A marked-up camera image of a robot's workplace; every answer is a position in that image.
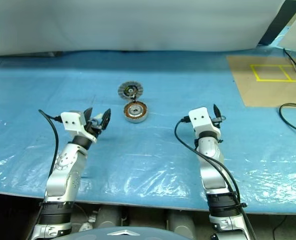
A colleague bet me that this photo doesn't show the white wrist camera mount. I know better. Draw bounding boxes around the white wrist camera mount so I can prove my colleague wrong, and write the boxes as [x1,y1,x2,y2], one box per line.
[60,111,98,144]
[188,106,221,137]

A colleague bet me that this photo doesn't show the silver round motor cover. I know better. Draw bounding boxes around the silver round motor cover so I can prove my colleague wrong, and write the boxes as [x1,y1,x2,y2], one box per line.
[117,81,145,101]

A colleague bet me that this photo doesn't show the brown cardboard sheet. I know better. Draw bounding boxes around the brown cardboard sheet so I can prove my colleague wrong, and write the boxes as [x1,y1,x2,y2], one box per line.
[226,54,296,108]

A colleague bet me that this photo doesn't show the grey rounded cylinder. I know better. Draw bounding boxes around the grey rounded cylinder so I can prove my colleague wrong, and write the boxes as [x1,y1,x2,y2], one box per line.
[97,205,123,230]
[167,209,196,236]

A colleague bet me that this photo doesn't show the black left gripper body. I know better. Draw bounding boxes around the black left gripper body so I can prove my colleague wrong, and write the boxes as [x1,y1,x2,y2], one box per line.
[87,113,106,138]

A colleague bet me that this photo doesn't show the grey robot torso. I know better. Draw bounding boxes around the grey robot torso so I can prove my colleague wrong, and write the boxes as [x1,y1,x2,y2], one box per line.
[50,226,181,240]

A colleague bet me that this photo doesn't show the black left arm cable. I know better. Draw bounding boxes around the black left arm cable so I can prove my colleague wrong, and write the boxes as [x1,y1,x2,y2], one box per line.
[38,109,63,181]

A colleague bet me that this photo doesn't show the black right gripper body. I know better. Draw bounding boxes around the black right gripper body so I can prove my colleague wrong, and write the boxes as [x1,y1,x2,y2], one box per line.
[211,114,225,129]

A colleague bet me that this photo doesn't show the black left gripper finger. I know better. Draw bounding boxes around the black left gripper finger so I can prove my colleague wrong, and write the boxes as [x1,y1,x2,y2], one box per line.
[84,107,94,124]
[101,108,112,131]

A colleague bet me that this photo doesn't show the white backdrop board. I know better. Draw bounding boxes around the white backdrop board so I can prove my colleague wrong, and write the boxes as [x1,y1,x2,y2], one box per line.
[0,0,290,58]

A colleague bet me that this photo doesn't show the thick black looped cable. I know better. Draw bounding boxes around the thick black looped cable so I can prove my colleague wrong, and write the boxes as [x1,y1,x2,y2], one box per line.
[279,102,296,138]

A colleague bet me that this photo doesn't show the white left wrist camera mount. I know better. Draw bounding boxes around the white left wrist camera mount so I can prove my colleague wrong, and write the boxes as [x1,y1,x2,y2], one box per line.
[60,111,98,144]

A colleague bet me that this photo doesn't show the silver motor base copper coils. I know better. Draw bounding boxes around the silver motor base copper coils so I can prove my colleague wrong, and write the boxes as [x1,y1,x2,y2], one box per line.
[123,100,149,124]

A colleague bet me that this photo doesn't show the thin black cable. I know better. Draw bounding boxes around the thin black cable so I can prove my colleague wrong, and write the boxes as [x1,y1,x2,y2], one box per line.
[283,47,296,82]

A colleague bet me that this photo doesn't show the small white plastic plug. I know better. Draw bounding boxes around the small white plastic plug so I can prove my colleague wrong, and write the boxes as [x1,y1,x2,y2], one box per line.
[78,220,94,232]

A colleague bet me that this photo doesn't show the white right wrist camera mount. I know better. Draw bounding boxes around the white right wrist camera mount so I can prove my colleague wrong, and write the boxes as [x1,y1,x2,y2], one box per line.
[188,106,221,137]

